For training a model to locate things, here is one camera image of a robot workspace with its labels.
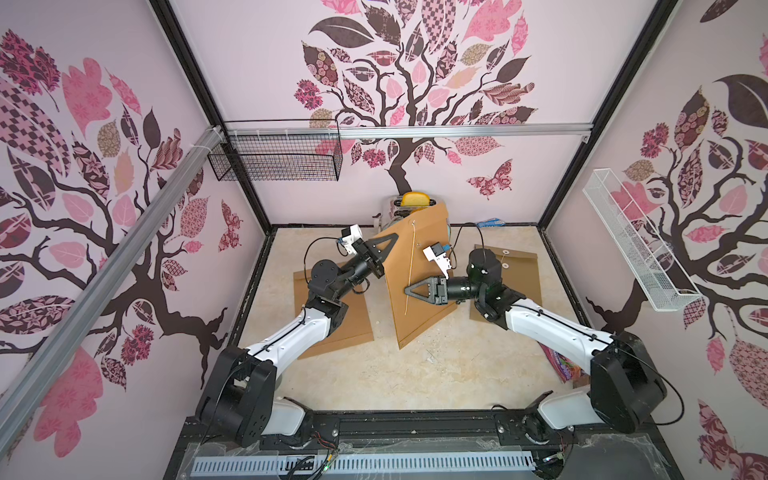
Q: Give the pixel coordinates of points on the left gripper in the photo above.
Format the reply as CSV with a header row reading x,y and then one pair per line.
x,y
375,259

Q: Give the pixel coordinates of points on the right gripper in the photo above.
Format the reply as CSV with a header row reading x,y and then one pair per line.
x,y
440,289

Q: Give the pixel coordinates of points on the brown file bag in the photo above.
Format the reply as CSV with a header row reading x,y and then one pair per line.
x,y
406,265
355,329
519,273

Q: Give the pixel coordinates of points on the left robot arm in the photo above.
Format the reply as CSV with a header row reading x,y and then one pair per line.
x,y
239,401

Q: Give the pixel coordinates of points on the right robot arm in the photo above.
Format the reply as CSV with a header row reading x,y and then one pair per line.
x,y
625,387

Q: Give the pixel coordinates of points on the colourful patterned bag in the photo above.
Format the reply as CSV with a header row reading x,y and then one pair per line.
x,y
563,367

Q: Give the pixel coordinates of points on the mint green toaster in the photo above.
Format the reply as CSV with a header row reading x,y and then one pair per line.
x,y
390,210

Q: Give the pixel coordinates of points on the yellow bread slice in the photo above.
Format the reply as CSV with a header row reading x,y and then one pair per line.
x,y
415,199

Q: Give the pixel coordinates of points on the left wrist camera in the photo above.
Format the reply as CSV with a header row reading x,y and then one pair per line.
x,y
349,235

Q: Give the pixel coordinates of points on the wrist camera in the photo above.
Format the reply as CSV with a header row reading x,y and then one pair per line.
x,y
439,254
349,235

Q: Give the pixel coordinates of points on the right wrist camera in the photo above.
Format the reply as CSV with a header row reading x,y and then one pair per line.
x,y
439,254

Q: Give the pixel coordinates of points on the blue object at wall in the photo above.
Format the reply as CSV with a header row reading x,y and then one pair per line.
x,y
491,223

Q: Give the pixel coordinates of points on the black wire basket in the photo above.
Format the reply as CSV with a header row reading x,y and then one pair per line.
x,y
279,150

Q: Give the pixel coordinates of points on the white slotted cable duct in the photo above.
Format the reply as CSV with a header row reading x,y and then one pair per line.
x,y
362,464

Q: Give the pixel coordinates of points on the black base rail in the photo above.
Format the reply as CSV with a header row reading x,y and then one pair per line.
x,y
582,452

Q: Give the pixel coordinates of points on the white wire basket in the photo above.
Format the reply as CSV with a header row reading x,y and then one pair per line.
x,y
624,209

